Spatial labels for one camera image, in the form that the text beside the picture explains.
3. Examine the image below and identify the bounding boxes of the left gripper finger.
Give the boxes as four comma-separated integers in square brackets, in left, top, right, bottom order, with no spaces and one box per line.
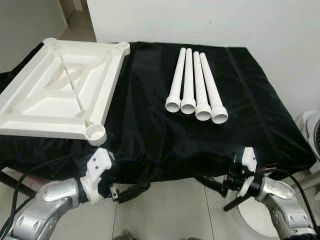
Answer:
[116,183,151,203]

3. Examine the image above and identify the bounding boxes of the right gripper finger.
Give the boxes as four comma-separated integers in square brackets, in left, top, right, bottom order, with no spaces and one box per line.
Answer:
[223,193,251,212]
[194,175,228,197]

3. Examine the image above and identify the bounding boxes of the white plastic table leg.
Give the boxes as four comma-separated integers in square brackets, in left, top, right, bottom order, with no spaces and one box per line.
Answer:
[199,52,229,125]
[180,48,197,115]
[193,51,213,122]
[165,47,187,113]

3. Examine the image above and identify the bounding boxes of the white plastic table top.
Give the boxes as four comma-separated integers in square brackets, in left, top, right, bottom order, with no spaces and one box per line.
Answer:
[0,37,131,147]

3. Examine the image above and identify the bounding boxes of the robot left leg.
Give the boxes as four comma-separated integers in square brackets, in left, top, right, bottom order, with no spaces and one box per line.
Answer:
[113,229,137,240]

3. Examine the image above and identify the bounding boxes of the black table cloth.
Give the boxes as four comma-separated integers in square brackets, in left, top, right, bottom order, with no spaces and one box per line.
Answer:
[0,41,318,185]

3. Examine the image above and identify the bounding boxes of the black metal stand leg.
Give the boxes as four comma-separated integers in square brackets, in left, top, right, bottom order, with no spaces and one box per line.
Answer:
[0,170,36,198]

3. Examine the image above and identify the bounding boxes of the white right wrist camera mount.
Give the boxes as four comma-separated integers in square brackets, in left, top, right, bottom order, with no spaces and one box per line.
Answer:
[239,146,258,197]

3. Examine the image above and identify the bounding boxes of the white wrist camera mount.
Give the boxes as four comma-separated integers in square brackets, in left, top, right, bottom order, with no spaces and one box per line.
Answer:
[239,146,258,197]
[80,148,115,205]

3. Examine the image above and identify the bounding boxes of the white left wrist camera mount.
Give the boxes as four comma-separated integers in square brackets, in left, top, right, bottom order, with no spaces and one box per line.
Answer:
[80,148,115,205]

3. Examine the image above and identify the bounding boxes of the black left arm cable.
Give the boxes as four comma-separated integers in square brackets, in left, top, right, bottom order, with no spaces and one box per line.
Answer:
[0,156,91,238]

